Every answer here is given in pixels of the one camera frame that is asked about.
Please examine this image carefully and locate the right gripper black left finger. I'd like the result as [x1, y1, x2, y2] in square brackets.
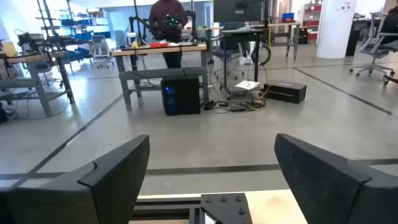
[0, 134, 150, 224]

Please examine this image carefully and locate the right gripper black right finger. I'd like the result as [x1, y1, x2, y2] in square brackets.
[274, 133, 398, 224]

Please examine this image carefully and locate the black rectangular box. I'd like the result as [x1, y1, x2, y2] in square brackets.
[263, 80, 307, 105]

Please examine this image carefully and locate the black computer tower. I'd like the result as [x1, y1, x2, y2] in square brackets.
[160, 75, 201, 116]

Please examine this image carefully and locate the white paper sheet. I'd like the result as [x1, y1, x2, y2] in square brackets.
[234, 80, 261, 91]

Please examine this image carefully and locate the grey office chair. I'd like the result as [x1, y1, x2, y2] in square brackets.
[348, 11, 398, 78]

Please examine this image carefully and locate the grey metal workbench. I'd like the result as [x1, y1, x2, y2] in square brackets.
[0, 51, 76, 118]

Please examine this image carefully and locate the white office chair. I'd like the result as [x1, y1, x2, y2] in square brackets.
[91, 34, 115, 69]

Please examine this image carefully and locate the wooden top grey workbench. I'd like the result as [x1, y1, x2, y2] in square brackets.
[111, 43, 210, 111]

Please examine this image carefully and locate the white round column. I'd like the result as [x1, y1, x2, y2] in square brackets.
[316, 0, 358, 60]

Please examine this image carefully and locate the shelf rack with blue bins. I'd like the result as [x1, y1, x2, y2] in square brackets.
[35, 0, 109, 63]

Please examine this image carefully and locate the black bench equipment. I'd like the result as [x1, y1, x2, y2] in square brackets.
[17, 30, 65, 54]

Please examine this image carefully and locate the red storage shelf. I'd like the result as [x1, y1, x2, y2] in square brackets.
[303, 2, 323, 41]

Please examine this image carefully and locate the yellow container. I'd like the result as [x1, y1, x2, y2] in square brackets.
[1, 40, 18, 58]

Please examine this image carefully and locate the person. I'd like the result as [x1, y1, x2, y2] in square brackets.
[148, 0, 189, 69]
[379, 5, 398, 44]

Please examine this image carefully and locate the distant wooden top table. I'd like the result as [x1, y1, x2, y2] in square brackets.
[267, 21, 303, 60]

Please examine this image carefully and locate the black monitor cart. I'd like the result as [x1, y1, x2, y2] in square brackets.
[220, 28, 271, 101]

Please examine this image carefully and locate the black monitor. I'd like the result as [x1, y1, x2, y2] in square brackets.
[213, 0, 269, 23]

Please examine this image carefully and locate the black metal frame bracket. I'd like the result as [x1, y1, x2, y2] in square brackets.
[130, 192, 253, 224]

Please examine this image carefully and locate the tangle of floor cables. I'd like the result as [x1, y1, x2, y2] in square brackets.
[202, 88, 269, 113]

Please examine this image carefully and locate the coiled black cable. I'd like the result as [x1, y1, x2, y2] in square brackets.
[250, 44, 272, 67]

